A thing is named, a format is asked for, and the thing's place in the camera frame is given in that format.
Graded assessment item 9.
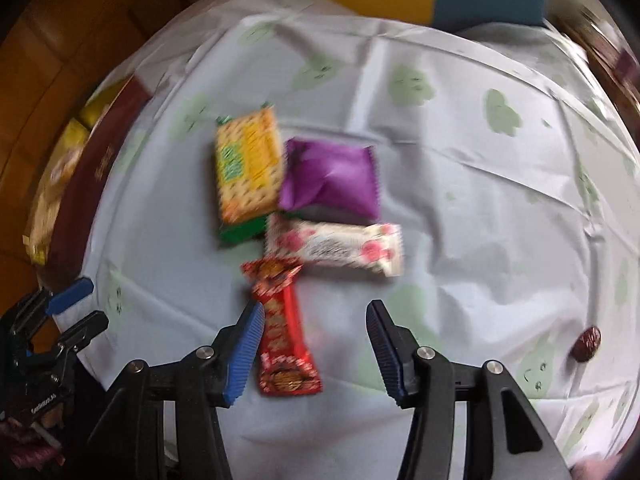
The maroon gold gift box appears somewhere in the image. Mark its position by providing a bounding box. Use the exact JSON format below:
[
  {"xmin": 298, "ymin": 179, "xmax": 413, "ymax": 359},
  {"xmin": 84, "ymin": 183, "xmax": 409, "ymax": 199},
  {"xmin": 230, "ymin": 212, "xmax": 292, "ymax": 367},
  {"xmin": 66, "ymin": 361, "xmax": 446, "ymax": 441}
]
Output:
[{"xmin": 23, "ymin": 74, "xmax": 152, "ymax": 288}]

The red gold snack bar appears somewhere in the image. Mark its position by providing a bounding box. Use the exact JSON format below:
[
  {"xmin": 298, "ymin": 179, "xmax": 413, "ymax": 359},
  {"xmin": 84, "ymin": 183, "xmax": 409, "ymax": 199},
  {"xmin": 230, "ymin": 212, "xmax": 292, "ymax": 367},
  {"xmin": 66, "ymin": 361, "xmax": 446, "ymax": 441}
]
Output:
[{"xmin": 241, "ymin": 256, "xmax": 322, "ymax": 396}]

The white pink floral snack bar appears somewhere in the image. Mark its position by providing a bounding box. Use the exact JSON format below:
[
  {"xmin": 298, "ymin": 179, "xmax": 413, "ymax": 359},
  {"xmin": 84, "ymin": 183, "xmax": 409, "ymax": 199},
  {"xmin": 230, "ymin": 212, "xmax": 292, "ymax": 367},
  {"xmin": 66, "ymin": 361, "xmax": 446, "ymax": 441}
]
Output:
[{"xmin": 265, "ymin": 214, "xmax": 404, "ymax": 278}]

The yellow green cracker pack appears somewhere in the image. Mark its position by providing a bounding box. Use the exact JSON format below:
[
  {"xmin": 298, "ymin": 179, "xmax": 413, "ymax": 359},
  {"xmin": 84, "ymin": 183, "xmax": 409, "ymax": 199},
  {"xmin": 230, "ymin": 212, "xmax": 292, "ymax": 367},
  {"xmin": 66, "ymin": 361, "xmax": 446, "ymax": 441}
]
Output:
[{"xmin": 214, "ymin": 103, "xmax": 285, "ymax": 245}]

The purple snack pouch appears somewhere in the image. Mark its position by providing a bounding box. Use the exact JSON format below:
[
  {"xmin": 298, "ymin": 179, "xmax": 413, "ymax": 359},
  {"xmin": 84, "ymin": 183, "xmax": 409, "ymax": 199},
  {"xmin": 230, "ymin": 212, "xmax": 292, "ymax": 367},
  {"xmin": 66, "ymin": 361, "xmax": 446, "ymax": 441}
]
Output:
[{"xmin": 279, "ymin": 138, "xmax": 380, "ymax": 221}]

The dark red wrapped candy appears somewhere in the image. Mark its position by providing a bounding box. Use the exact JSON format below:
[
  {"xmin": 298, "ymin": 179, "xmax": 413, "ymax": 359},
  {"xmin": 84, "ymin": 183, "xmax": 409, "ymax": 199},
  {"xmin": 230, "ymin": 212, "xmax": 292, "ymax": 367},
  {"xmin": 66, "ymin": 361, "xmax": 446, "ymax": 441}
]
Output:
[{"xmin": 570, "ymin": 325, "xmax": 602, "ymax": 363}]

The wooden side shelf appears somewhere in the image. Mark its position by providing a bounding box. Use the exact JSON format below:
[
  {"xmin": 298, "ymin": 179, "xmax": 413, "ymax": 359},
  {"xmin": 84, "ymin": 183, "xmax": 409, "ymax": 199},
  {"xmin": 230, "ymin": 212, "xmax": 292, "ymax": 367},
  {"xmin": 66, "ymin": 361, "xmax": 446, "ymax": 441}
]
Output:
[{"xmin": 552, "ymin": 6, "xmax": 639, "ymax": 138}]

